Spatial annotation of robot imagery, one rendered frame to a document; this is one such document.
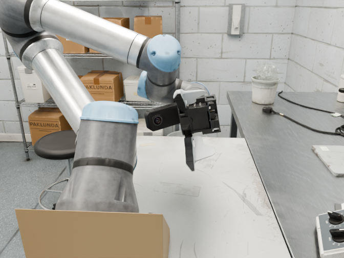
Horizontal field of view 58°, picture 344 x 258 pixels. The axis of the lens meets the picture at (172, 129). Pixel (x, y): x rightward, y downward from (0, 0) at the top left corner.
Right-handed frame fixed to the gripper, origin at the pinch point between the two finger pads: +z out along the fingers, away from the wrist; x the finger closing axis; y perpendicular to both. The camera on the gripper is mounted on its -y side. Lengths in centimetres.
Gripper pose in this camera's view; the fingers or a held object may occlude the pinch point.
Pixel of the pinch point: (181, 134)
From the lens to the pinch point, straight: 56.3
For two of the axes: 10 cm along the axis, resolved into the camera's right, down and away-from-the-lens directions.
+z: -0.8, 3.0, -9.5
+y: 9.8, -1.5, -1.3
